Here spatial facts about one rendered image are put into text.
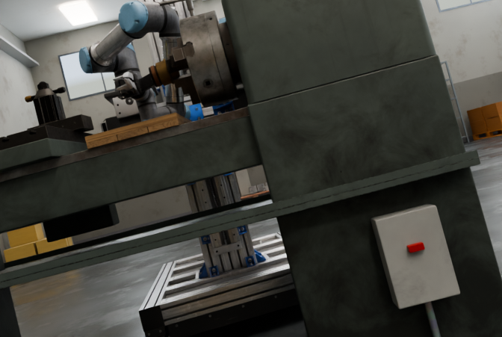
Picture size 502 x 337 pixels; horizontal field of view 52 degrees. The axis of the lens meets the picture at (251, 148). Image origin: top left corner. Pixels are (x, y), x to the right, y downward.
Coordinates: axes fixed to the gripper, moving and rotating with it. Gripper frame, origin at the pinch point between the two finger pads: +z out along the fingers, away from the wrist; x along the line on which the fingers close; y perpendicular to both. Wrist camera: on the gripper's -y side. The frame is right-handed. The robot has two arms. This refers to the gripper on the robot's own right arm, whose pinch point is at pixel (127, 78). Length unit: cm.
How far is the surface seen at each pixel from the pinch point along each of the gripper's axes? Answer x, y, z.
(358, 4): -5, -79, 18
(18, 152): -17.5, 34.2, 19.5
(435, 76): -32, -94, 18
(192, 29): 6.1, -27.2, 10.5
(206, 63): -6.4, -28.6, 11.6
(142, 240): -54, 3, 25
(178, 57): -1.3, -20.5, 10.4
